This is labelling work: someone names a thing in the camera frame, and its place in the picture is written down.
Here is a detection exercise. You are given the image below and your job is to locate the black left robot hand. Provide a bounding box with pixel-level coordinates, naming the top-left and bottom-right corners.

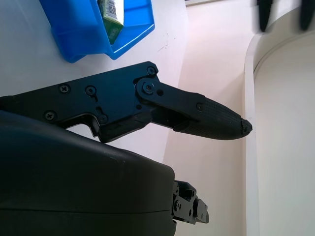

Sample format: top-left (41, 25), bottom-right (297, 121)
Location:
top-left (255, 0), bottom-right (315, 33)

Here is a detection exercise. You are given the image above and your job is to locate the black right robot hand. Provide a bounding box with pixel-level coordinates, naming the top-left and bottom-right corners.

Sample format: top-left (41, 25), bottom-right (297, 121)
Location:
top-left (0, 61), bottom-right (253, 236)

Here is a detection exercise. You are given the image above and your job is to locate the green toothpaste box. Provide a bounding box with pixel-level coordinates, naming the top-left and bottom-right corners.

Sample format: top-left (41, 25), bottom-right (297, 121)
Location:
top-left (97, 0), bottom-right (125, 46)

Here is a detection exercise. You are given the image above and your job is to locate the blue plastic tray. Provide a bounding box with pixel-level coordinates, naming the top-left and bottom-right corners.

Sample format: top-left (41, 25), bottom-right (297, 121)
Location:
top-left (39, 0), bottom-right (156, 64)

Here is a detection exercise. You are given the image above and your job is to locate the white rounded furniture piece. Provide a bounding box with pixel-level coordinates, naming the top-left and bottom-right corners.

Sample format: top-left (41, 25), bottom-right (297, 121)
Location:
top-left (243, 30), bottom-right (315, 236)

